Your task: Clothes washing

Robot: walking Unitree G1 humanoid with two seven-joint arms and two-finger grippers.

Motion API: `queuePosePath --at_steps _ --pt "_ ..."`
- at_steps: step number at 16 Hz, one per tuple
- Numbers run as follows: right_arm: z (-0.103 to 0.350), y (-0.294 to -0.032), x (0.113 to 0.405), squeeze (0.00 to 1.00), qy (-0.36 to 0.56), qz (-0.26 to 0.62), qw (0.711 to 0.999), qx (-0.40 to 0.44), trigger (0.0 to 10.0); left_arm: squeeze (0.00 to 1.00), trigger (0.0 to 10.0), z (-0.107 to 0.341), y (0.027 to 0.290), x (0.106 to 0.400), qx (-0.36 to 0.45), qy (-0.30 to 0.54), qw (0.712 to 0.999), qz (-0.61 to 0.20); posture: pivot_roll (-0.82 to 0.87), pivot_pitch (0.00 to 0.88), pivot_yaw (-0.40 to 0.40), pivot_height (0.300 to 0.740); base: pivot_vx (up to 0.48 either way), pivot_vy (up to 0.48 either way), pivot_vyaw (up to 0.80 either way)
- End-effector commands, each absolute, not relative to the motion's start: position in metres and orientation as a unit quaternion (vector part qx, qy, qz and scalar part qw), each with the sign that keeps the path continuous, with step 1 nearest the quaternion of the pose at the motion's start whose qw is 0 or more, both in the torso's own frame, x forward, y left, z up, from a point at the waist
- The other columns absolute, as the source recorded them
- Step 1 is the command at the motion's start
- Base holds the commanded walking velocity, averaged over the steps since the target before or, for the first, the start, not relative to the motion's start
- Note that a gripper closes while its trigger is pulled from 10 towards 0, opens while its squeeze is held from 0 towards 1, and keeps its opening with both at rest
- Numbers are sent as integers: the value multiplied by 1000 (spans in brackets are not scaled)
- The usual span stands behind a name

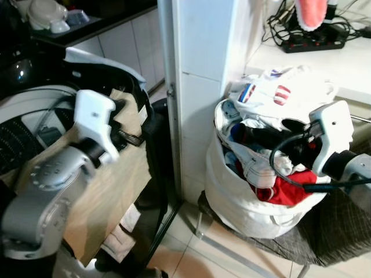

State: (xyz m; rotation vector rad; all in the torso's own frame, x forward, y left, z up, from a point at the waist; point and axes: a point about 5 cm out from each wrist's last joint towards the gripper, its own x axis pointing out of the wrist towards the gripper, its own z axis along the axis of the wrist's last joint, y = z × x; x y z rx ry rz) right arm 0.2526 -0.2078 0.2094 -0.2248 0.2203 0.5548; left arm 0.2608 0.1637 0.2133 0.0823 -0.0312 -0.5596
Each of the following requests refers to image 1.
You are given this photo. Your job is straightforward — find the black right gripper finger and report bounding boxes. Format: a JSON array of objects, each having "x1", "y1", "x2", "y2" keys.
[
  {"x1": 234, "y1": 125, "x2": 293, "y2": 148},
  {"x1": 282, "y1": 118, "x2": 314, "y2": 135}
]

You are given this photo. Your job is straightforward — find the white garment with flag patches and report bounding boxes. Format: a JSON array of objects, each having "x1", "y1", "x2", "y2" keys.
[{"x1": 228, "y1": 65, "x2": 339, "y2": 129}]

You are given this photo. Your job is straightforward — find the red garment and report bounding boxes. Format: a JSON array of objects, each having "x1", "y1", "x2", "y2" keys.
[{"x1": 254, "y1": 167, "x2": 326, "y2": 208}]

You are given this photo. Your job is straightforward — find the tan cardboard panel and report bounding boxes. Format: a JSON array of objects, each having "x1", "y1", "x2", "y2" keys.
[{"x1": 16, "y1": 89, "x2": 152, "y2": 268}]

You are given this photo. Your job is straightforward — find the white fabric laundry bag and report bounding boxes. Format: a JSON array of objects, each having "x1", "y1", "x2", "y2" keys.
[{"x1": 205, "y1": 97, "x2": 350, "y2": 239}]

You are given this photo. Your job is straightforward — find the black power strip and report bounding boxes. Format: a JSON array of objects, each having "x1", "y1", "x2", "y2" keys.
[{"x1": 281, "y1": 27, "x2": 350, "y2": 54}]

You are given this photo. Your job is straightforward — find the white tall cabinet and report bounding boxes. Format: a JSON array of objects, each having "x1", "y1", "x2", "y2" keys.
[{"x1": 157, "y1": 0, "x2": 268, "y2": 204}]

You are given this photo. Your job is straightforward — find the pink rounded object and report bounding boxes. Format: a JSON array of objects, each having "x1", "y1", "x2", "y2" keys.
[{"x1": 294, "y1": 0, "x2": 329, "y2": 32}]

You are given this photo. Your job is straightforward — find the white countertop appliance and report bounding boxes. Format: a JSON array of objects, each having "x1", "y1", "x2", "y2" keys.
[{"x1": 26, "y1": 0, "x2": 91, "y2": 34}]

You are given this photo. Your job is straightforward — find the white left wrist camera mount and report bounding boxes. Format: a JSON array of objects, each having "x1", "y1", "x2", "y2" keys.
[{"x1": 74, "y1": 89, "x2": 121, "y2": 155}]

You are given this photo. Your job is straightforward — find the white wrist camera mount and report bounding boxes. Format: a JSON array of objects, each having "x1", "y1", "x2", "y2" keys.
[
  {"x1": 308, "y1": 100, "x2": 354, "y2": 175},
  {"x1": 74, "y1": 89, "x2": 121, "y2": 155}
]

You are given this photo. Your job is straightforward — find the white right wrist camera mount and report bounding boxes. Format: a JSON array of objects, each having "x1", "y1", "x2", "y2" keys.
[{"x1": 308, "y1": 100, "x2": 354, "y2": 175}]

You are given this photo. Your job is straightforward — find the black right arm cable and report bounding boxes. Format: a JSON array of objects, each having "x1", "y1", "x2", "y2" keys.
[{"x1": 269, "y1": 132, "x2": 371, "y2": 194}]

